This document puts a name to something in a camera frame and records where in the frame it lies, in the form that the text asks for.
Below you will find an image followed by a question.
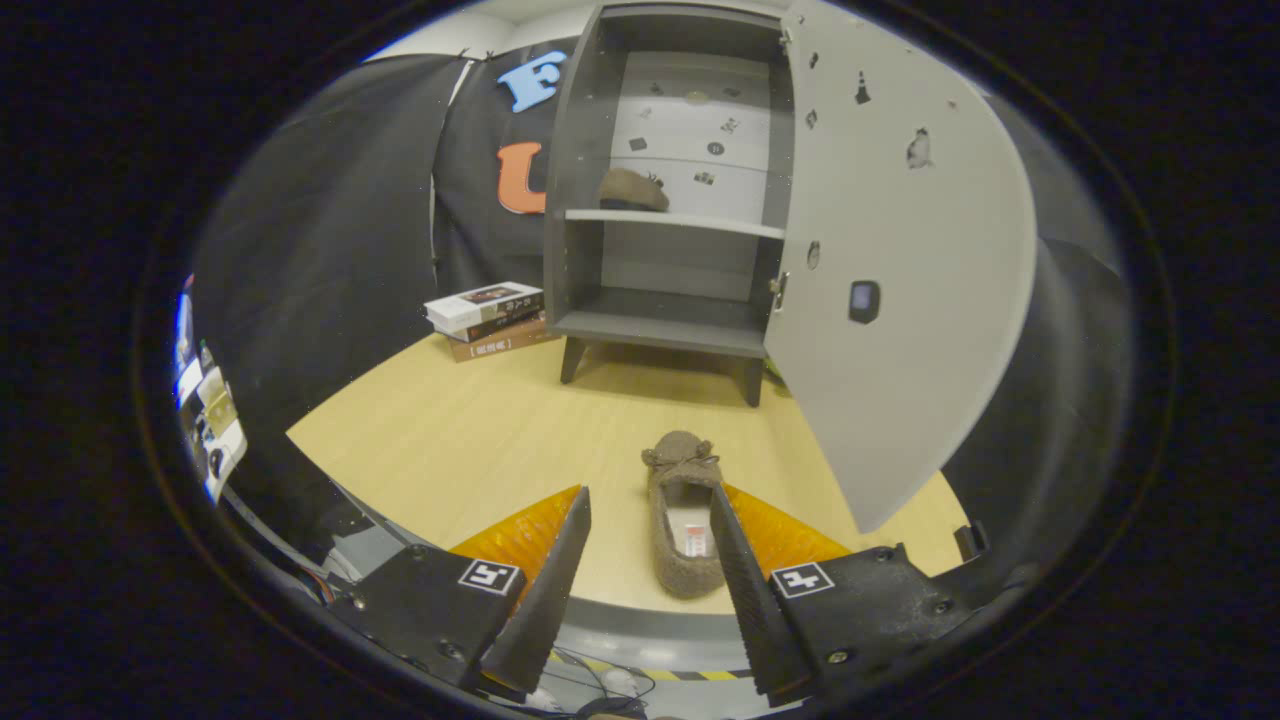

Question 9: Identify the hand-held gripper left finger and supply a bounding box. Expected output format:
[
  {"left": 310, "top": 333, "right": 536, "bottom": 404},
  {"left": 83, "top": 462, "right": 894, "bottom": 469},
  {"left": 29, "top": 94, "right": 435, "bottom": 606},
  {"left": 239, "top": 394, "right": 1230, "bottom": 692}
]
[{"left": 330, "top": 485, "right": 593, "bottom": 701}]

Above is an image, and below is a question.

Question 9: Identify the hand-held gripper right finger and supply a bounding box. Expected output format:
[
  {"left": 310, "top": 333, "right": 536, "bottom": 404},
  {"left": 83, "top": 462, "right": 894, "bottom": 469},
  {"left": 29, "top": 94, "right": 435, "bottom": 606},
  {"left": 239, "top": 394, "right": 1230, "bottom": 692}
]
[{"left": 708, "top": 482, "right": 986, "bottom": 706}]

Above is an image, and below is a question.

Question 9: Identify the brown fuzzy shoe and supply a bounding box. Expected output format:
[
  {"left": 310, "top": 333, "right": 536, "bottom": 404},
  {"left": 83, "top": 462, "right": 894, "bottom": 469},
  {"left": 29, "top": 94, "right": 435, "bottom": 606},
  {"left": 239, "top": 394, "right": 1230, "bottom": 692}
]
[
  {"left": 642, "top": 431, "right": 728, "bottom": 600},
  {"left": 598, "top": 167, "right": 671, "bottom": 213}
]

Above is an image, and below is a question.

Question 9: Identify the grey shoe cabinet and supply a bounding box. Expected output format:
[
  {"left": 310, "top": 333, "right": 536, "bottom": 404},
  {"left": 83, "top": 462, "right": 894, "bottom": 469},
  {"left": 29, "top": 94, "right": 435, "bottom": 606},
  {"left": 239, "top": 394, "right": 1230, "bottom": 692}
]
[{"left": 543, "top": 3, "right": 796, "bottom": 408}]

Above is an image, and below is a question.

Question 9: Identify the white shoe cabinet door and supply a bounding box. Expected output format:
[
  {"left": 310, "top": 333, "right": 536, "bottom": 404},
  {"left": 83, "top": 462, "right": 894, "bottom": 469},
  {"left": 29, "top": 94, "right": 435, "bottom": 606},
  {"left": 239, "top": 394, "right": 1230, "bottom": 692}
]
[{"left": 765, "top": 0, "right": 1038, "bottom": 534}]

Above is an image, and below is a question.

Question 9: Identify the brown book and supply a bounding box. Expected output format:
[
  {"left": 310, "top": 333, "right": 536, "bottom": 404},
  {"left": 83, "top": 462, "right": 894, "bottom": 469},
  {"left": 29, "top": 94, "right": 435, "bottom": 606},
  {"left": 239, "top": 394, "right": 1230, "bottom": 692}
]
[{"left": 447, "top": 318, "right": 561, "bottom": 363}]

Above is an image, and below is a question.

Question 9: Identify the dark book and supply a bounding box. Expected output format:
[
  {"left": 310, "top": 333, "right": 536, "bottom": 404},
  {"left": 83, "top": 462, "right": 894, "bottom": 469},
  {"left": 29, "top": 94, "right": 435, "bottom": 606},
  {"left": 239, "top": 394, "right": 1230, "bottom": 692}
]
[{"left": 440, "top": 308, "right": 547, "bottom": 344}]

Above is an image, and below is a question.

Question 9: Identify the white book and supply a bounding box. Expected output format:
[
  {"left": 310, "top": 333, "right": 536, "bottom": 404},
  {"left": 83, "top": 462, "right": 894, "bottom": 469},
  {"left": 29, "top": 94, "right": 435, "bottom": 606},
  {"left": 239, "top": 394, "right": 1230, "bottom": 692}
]
[{"left": 424, "top": 281, "right": 544, "bottom": 334}]

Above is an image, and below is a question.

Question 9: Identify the black backdrop cloth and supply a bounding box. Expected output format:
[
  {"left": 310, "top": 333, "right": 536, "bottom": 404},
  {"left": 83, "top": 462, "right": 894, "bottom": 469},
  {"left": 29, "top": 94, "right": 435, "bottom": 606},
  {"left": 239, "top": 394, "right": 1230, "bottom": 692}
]
[{"left": 185, "top": 38, "right": 1136, "bottom": 601}]

